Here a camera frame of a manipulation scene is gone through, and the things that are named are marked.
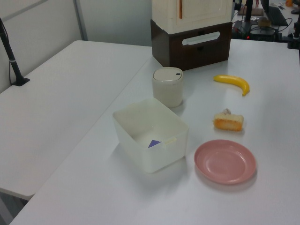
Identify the small cardboard box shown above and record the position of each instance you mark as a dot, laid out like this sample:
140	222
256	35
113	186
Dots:
264	21

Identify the beige push-lid trash can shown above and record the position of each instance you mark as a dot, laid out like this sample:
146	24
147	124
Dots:
167	91

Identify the black device with red light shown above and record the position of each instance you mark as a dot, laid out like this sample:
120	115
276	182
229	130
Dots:
253	31

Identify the black camera stand pole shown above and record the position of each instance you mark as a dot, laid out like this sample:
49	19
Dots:
10	56

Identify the white and brown appliance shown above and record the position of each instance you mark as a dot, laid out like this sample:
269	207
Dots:
194	50

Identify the black clamp mount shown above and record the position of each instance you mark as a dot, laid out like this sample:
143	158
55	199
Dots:
294	35

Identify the white translucent storage box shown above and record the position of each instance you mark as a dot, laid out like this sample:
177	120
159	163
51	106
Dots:
150	143

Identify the pink plastic plate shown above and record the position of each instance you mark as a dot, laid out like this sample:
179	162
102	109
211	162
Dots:
225	161

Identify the black laptop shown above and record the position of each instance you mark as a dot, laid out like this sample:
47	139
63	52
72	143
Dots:
276	15

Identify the cream drawer cabinet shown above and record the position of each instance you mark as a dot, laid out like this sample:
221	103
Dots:
199	11

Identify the yellow toy banana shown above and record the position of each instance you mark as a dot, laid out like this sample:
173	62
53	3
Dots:
234	80

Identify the black monitor stand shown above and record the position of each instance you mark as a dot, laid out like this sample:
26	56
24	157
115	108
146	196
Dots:
248	10

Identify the toy cake slice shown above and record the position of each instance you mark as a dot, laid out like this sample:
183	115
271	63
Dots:
228	122

